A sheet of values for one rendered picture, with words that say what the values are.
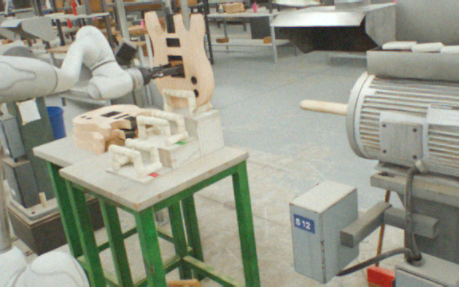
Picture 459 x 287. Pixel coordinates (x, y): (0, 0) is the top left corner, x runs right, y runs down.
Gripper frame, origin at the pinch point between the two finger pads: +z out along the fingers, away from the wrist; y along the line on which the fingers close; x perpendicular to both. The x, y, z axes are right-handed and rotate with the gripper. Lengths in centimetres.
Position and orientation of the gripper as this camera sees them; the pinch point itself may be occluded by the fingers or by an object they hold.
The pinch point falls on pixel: (175, 66)
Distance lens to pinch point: 211.8
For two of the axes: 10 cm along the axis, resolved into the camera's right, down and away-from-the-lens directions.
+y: 7.4, 1.4, -6.6
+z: 6.7, -3.2, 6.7
